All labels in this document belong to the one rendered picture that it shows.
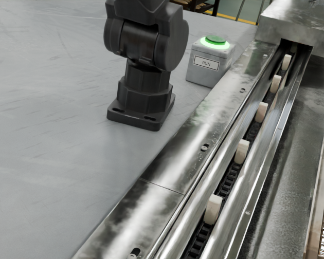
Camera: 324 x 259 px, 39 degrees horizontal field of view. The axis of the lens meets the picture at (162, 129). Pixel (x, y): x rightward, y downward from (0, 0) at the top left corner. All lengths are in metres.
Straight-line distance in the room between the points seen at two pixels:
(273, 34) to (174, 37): 0.47
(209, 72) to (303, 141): 0.22
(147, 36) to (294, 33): 0.50
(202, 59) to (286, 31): 0.27
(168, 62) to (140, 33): 0.06
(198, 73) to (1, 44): 0.39
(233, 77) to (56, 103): 0.32
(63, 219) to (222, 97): 0.35
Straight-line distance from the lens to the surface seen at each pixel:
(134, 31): 0.65
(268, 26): 1.08
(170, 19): 0.62
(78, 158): 0.61
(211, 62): 0.86
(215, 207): 0.50
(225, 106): 0.72
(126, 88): 0.70
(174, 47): 0.65
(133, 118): 0.69
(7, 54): 0.92
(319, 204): 0.51
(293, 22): 1.07
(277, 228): 0.57
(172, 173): 0.53
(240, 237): 0.47
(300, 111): 0.88
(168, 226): 0.46
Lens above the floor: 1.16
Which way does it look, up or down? 29 degrees down
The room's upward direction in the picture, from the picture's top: 10 degrees clockwise
